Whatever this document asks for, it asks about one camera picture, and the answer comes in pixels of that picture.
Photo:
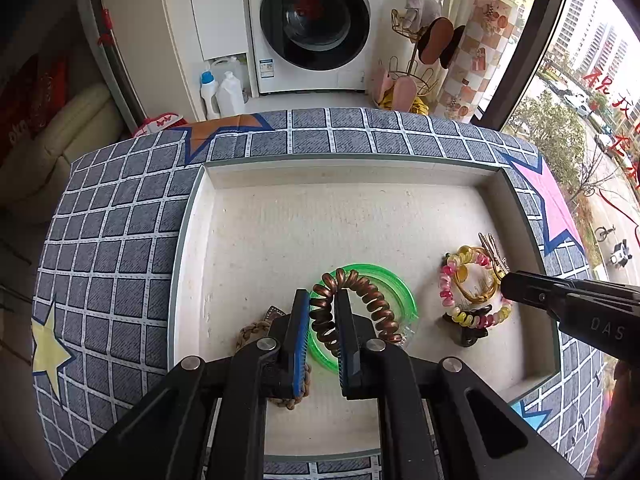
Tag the red window stickers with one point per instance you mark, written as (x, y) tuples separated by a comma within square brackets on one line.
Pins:
[(607, 95)]

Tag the white detergent bottle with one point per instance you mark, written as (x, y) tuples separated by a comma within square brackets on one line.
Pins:
[(231, 97)]

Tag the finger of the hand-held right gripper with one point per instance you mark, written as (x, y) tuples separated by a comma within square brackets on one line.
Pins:
[(530, 292)]

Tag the white washing machine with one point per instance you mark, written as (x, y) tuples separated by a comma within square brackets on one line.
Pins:
[(315, 15)]

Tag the clear plastic jug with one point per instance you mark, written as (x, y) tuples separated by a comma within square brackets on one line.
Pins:
[(225, 65)]

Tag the pink checkered curtain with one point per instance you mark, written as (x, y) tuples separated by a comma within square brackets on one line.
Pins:
[(485, 50)]

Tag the white slippers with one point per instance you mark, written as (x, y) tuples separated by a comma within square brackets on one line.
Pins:
[(422, 7)]

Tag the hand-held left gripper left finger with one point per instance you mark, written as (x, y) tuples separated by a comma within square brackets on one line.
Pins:
[(300, 340)]

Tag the black star-shaped hair claw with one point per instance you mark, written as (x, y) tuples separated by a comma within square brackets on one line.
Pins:
[(467, 335)]

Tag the white bottle with blue cap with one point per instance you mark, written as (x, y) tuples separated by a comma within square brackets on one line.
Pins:
[(209, 97)]

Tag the silver rhinestone hair clip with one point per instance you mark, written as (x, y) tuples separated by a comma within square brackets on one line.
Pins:
[(492, 255)]

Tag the grey checked star blanket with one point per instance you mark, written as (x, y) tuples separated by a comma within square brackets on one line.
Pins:
[(110, 260)]

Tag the brown slippers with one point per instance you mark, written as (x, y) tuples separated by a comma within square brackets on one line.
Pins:
[(437, 40)]

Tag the white cabinet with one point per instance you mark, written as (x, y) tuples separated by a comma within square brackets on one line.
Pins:
[(220, 10)]

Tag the grey door frame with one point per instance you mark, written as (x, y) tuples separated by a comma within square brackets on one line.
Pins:
[(110, 60)]

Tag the beige sofa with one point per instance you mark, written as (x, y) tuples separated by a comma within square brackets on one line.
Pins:
[(65, 125)]

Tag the green trees outside window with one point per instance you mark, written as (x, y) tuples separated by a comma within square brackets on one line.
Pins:
[(555, 130)]

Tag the red cushion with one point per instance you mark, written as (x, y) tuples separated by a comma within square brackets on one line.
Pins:
[(30, 95)]

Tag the pink slippers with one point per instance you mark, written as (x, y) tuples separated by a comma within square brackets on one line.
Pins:
[(397, 92)]

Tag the person's right forearm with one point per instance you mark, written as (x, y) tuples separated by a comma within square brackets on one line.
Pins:
[(627, 400)]

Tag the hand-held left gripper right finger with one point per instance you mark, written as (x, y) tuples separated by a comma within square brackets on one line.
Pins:
[(343, 340)]

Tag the red and white cloth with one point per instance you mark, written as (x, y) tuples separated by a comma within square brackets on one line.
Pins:
[(160, 122)]

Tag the dark window frame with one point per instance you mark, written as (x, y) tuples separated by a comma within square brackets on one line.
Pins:
[(530, 35)]

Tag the white shallow tray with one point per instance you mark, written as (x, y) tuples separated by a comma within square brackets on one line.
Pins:
[(325, 230)]

